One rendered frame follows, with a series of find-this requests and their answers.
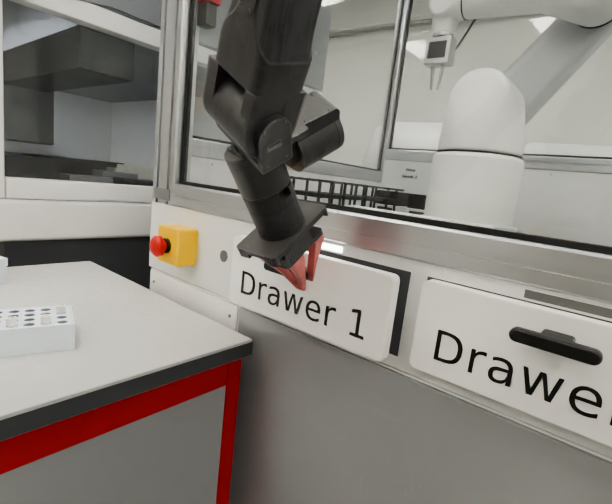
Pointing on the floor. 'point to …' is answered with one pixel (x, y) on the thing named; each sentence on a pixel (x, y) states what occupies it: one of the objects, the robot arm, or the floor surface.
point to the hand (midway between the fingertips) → (303, 280)
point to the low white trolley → (105, 398)
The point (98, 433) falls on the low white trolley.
